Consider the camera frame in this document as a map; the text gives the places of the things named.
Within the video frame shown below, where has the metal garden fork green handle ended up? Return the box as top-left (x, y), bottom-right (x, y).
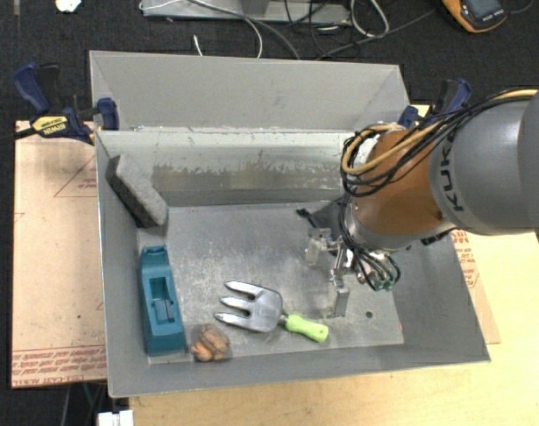
top-left (213, 280), bottom-right (330, 343)

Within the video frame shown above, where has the grey foam block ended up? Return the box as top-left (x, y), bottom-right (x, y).
top-left (106, 154), bottom-right (170, 230)

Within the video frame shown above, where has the grey metal bin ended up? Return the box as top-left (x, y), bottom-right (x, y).
top-left (89, 50), bottom-right (492, 398)

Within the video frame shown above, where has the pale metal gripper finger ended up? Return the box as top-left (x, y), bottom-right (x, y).
top-left (331, 269), bottom-right (352, 319)
top-left (305, 227), bottom-right (333, 267)

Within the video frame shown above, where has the brown nut-shaped lump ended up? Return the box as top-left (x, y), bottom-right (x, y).
top-left (189, 322), bottom-right (233, 364)

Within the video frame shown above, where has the teal plastic box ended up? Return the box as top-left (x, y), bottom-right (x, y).
top-left (138, 244), bottom-right (186, 357)

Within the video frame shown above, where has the brown cardboard board red print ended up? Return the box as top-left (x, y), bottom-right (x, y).
top-left (11, 120), bottom-right (502, 390)

